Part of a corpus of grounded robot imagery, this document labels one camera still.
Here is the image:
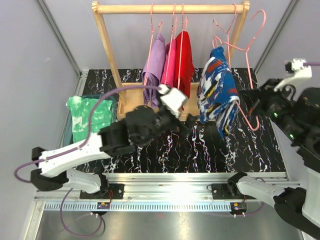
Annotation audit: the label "pink hanger with lilac trousers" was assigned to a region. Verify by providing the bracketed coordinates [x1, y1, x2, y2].
[143, 3, 163, 85]

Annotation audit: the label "red folded trousers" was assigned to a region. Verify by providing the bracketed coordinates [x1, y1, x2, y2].
[173, 31, 194, 98]

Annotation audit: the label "lilac folded trousers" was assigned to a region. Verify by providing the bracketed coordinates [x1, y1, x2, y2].
[141, 32, 166, 108]

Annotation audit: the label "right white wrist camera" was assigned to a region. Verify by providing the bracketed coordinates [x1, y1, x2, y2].
[273, 58, 312, 92]

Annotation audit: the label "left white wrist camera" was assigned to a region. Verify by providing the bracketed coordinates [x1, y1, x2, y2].
[157, 84, 188, 119]

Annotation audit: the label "blue patterned trousers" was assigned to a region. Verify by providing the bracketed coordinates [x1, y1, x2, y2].
[197, 46, 240, 138]

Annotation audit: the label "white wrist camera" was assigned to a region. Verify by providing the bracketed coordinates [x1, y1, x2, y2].
[273, 58, 312, 92]
[157, 84, 188, 119]

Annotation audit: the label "green white trousers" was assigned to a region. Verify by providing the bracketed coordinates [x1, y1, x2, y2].
[65, 95, 114, 144]

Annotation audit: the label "black marble pattern mat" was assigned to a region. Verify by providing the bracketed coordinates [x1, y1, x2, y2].
[62, 67, 288, 174]

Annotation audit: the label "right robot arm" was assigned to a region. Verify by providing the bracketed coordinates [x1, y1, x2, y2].
[227, 78, 320, 240]

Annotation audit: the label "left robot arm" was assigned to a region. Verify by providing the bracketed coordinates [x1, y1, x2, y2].
[30, 105, 198, 199]

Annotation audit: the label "pink folded trousers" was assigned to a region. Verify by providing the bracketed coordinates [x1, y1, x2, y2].
[160, 39, 176, 88]

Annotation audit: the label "transparent blue plastic bin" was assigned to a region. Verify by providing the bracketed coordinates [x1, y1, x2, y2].
[61, 93, 118, 147]

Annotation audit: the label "pink wire hanger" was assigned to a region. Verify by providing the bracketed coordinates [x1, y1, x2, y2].
[212, 3, 237, 68]

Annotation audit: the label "pink hanger with blue trousers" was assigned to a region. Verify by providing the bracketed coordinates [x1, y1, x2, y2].
[220, 9, 267, 132]

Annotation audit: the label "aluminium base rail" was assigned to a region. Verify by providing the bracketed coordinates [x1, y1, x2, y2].
[33, 171, 303, 212]

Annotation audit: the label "wooden clothes rack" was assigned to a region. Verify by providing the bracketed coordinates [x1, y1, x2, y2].
[91, 0, 251, 123]

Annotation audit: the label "pink hanger with red trousers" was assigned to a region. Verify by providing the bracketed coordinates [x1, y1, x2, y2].
[175, 4, 188, 92]

